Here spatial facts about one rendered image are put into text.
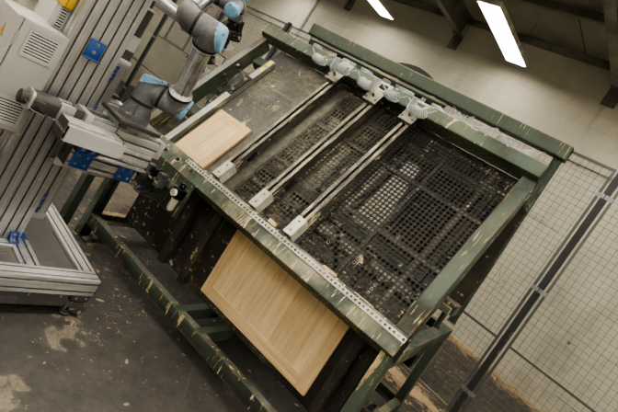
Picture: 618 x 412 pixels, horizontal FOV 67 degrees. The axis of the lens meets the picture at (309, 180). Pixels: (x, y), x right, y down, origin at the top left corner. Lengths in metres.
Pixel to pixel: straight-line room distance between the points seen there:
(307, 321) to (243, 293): 0.45
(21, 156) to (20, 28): 0.59
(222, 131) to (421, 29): 6.11
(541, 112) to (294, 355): 5.65
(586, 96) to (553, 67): 0.64
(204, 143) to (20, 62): 1.23
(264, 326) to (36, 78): 1.67
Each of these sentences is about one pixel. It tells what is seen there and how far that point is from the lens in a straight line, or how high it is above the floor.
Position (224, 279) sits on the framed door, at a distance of 2.93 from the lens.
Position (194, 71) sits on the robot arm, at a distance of 2.22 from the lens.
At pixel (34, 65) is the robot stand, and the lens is 2.30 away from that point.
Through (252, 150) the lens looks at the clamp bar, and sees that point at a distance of 2.86.
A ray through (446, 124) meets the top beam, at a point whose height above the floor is 1.89.
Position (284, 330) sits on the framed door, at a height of 0.44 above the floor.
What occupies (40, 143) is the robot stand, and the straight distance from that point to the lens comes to 2.48.
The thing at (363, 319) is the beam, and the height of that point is 0.84.
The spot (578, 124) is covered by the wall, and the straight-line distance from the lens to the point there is 7.33.
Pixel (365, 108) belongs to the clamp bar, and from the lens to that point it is 2.99.
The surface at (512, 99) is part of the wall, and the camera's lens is 7.63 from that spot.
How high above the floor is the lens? 1.47
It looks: 6 degrees down
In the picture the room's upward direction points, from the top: 32 degrees clockwise
